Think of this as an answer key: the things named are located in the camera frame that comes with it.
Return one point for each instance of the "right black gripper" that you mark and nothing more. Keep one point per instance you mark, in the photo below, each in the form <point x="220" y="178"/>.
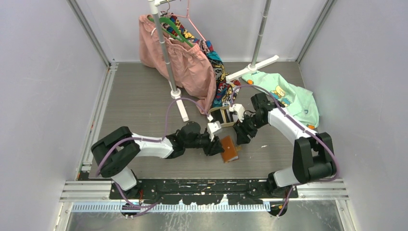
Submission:
<point x="242" y="131"/>

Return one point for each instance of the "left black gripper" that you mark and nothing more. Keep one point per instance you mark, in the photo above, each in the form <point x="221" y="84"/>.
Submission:
<point x="213" y="147"/>

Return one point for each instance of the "brown leather card holder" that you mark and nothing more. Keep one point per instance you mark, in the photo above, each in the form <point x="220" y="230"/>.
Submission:
<point x="230" y="150"/>

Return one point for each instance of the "beige oval card tray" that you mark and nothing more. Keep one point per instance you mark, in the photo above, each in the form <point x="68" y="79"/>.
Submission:
<point x="229" y="115"/>

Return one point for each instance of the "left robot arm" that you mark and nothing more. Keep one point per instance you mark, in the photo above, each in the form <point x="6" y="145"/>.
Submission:
<point x="114" y="152"/>

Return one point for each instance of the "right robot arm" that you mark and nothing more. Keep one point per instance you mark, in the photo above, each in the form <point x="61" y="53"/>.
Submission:
<point x="313" y="155"/>

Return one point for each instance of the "striped credit cards stack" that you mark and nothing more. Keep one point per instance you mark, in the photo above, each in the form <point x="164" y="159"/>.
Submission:
<point x="223" y="115"/>

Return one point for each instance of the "colourful comic print garment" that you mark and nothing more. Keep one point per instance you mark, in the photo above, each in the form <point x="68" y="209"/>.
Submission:
<point x="226" y="90"/>

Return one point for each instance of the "mint cartoon print cloth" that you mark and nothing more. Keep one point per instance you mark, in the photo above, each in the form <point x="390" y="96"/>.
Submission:
<point x="299" y="101"/>

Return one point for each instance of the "pink skirt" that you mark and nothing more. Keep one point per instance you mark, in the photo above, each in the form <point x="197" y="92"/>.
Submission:
<point x="191" y="67"/>

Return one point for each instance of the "green clothes hanger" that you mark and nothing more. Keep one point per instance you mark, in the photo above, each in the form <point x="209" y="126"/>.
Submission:
<point x="175" y="33"/>

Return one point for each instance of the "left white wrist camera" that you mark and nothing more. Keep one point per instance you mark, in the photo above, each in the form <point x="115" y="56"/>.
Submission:
<point x="213" y="127"/>

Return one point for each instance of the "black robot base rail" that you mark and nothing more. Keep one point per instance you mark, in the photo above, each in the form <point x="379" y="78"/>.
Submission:
<point x="208" y="191"/>

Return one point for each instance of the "white clothes rack right post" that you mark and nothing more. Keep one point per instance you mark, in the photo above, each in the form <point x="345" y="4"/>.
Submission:
<point x="253" y="66"/>

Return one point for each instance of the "white clothes rack post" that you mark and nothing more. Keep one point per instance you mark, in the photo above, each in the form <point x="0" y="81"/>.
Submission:
<point x="175" y="91"/>
<point x="253" y="66"/>

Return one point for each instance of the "pink wire hanger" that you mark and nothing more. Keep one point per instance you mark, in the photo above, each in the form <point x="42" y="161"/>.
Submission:
<point x="188" y="17"/>

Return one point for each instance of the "white clothes rack left post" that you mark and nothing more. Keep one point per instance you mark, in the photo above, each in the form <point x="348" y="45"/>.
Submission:
<point x="175" y="91"/>

